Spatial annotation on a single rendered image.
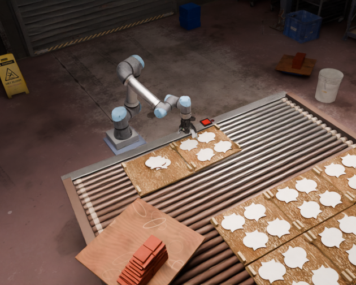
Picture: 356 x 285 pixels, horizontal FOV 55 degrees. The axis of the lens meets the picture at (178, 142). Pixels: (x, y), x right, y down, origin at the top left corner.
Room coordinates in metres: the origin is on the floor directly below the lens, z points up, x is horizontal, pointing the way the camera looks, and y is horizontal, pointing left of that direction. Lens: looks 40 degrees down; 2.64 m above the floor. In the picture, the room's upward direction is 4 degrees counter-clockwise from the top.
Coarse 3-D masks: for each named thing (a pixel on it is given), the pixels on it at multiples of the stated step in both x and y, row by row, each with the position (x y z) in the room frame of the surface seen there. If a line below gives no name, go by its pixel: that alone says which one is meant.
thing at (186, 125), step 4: (184, 120) 1.91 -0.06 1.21; (188, 120) 1.94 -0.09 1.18; (180, 124) 1.94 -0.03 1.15; (184, 124) 1.92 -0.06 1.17; (188, 124) 1.93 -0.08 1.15; (192, 124) 1.95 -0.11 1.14; (180, 128) 1.94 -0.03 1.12; (184, 128) 1.90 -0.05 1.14; (188, 128) 1.90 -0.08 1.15; (188, 132) 1.89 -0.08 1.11
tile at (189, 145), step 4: (188, 140) 2.01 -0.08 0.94; (192, 140) 2.00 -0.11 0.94; (184, 144) 1.96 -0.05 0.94; (188, 144) 1.96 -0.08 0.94; (192, 144) 1.96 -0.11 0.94; (196, 144) 1.95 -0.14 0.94; (180, 148) 1.93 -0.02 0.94; (184, 148) 1.92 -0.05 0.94; (188, 148) 1.91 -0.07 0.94; (192, 148) 1.91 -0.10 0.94
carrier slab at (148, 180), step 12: (144, 156) 1.87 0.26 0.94; (156, 156) 1.86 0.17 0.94; (168, 156) 1.85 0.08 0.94; (132, 168) 1.76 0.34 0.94; (144, 168) 1.75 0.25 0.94; (168, 168) 1.73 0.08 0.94; (180, 168) 1.72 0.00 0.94; (132, 180) 1.63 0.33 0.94; (144, 180) 1.63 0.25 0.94; (156, 180) 1.62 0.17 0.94; (168, 180) 1.61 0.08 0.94; (144, 192) 1.52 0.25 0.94
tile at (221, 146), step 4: (216, 144) 1.93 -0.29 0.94; (220, 144) 1.93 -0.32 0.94; (224, 144) 1.93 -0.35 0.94; (228, 144) 1.92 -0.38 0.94; (216, 148) 1.89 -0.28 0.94; (220, 148) 1.89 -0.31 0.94; (224, 148) 1.88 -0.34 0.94; (228, 148) 1.88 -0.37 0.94; (220, 152) 1.85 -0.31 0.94; (224, 152) 1.84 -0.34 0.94
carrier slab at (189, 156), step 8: (208, 128) 2.14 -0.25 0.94; (216, 136) 2.04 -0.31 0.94; (224, 136) 2.03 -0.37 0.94; (200, 144) 1.96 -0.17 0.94; (208, 144) 1.95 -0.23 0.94; (232, 144) 1.93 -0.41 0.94; (184, 152) 1.88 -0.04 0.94; (192, 152) 1.88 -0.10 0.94; (216, 152) 1.86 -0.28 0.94; (232, 152) 1.84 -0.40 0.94; (192, 160) 1.79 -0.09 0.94; (216, 160) 1.77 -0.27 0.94; (192, 168) 1.72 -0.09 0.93; (200, 168) 1.70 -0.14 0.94
